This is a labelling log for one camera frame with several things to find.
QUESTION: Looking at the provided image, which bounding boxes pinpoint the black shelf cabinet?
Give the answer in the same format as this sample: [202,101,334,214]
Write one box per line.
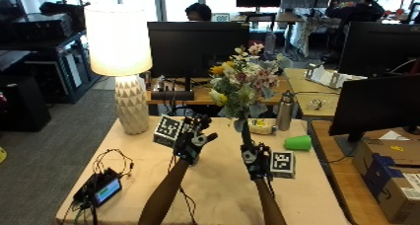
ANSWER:
[0,31,102,105]

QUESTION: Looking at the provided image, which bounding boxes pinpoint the wooden desk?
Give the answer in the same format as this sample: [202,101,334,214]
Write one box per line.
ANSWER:
[282,67,344,119]
[146,75,294,107]

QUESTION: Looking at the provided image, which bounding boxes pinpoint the green plastic cup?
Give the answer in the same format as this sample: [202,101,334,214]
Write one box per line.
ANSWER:
[282,134,314,151]

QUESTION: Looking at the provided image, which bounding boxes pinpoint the white table lamp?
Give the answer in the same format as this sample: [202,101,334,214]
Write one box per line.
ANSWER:
[82,3,154,136]

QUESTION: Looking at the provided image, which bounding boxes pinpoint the cardboard box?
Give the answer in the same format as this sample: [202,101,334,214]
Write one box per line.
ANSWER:
[352,138,420,225]

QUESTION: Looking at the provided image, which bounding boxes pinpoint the person's right hand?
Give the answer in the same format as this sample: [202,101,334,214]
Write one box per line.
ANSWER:
[239,141,272,182]

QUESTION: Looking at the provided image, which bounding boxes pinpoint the steel water bottle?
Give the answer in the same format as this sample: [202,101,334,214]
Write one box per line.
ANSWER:
[275,90,296,132]

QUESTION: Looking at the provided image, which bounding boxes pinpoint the black speaker bar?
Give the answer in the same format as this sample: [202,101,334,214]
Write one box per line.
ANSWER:
[150,90,195,102]

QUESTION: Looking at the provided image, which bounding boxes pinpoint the white marker cube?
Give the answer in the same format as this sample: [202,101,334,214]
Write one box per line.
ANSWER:
[153,114,185,149]
[268,150,296,180]

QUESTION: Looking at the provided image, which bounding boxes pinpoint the black cables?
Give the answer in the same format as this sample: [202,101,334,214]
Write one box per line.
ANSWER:
[92,148,136,178]

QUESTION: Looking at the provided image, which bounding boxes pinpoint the person's left hand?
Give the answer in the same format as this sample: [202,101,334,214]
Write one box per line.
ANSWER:
[171,114,219,166]

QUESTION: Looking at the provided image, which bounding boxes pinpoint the mixed flower bouquet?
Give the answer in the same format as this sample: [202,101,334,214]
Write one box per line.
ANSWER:
[207,41,294,154]

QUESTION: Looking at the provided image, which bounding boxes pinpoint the white paper holder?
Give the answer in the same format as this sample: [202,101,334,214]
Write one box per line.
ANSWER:
[303,62,368,90]

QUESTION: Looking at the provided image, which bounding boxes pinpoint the clear glass object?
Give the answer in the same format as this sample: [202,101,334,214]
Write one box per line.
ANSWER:
[307,98,327,111]

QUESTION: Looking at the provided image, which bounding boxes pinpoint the black box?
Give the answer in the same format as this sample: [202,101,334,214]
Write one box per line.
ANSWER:
[11,12,74,41]

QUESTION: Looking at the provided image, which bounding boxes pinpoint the black device with screen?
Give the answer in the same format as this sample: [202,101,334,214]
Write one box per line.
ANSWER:
[72,167,124,209]

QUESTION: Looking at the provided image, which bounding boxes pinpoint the yellow white packet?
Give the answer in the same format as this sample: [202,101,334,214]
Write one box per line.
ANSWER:
[249,117,278,136]

